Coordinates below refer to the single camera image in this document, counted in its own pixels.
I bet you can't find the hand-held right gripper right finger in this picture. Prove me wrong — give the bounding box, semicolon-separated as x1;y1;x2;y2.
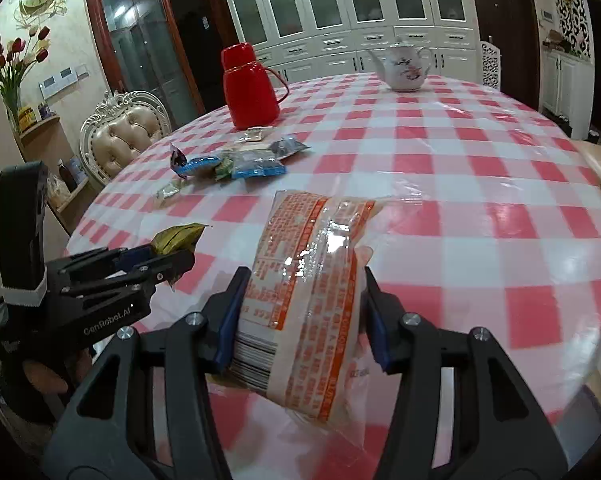
363;266;568;480

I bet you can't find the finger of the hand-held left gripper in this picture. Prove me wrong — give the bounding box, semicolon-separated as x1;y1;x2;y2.
58;249;197;306
48;246;156;281

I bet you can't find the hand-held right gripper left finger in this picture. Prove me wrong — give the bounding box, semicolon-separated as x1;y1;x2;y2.
40;266;254;480

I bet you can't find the gold snack packet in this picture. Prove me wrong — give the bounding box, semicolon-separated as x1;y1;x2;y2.
150;223;211;257

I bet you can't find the orange printed snack bag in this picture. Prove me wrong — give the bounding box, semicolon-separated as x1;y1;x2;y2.
229;189;421;433

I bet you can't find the person's left hand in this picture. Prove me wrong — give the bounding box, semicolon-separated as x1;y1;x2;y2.
23;351;94;398

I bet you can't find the brown bottle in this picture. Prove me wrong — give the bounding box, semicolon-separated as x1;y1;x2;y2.
57;159;76;192

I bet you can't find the light blue snack packet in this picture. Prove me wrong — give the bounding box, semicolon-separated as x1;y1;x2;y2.
180;156;221;179

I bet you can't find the wooden corner shelf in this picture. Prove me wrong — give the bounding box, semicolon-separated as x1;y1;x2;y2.
15;112;101;221

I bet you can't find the ornate beige tufted chair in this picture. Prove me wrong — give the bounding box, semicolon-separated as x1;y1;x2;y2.
79;91;174;186

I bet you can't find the blue white snack packet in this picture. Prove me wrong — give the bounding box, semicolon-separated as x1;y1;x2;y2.
230;152;286;180

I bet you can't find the beige cake packet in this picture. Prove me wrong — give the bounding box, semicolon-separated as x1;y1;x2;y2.
225;142;276;158

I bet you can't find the red white checked tablecloth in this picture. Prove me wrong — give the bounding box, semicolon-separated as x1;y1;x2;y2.
63;72;601;480

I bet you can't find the grey blue snack packet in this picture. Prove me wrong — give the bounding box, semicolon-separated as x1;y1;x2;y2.
270;137;312;161

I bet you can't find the tulip bouquet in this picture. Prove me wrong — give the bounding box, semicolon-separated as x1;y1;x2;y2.
0;25;54;133

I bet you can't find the red thermos jug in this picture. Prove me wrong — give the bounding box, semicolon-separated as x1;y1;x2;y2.
221;44;290;131

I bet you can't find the wooden glass sliding door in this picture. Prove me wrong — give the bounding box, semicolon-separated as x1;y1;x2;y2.
83;0;241;121

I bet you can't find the white floral teapot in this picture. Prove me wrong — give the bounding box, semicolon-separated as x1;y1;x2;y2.
367;42;436;93

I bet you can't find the white carved panel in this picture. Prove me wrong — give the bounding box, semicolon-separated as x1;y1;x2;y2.
480;41;501;90

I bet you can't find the low white cabinet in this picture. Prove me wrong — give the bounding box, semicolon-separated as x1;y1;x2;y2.
540;47;588;121

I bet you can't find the white glass-door cabinet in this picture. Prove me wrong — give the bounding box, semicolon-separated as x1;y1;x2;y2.
215;0;481;83

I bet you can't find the dark wooden door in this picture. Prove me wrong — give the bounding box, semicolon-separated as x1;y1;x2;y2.
465;0;541;106

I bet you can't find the white lattice screen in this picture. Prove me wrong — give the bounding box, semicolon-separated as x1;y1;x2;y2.
547;0;593;61

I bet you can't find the wall switch panel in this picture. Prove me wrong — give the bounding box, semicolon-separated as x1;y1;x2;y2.
38;65;88;98

